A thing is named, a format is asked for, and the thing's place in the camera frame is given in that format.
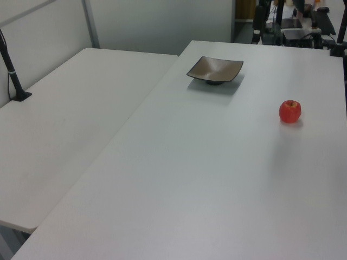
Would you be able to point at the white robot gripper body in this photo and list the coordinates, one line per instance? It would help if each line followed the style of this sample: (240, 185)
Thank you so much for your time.
(263, 3)

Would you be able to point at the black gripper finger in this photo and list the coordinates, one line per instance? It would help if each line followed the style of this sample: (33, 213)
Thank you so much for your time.
(264, 19)
(257, 24)

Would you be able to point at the red apple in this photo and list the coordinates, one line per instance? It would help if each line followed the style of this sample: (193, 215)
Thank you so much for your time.
(290, 112)

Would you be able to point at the square brown ceramic plate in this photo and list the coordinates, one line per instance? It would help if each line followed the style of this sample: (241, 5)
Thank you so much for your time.
(215, 69)

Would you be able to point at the black vertical pole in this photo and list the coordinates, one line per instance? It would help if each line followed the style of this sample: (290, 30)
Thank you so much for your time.
(279, 12)

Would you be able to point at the dark green equipment box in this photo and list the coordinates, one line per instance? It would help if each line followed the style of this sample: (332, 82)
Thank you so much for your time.
(273, 35)

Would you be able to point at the black flat panel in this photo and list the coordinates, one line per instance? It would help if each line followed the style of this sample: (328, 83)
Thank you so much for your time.
(292, 23)

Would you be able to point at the black electronics box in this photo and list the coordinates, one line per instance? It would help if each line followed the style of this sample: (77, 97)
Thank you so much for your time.
(295, 36)

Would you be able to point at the black sloped board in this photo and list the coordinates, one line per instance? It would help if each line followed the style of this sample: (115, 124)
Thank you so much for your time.
(324, 23)

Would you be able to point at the black clamped stand pole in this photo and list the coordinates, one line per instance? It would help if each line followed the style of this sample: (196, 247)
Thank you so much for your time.
(339, 40)

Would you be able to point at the grey partition frame post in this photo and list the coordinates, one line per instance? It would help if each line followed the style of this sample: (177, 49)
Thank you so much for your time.
(90, 24)

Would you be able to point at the black camera stand with base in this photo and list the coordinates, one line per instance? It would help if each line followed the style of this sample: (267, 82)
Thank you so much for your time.
(11, 70)

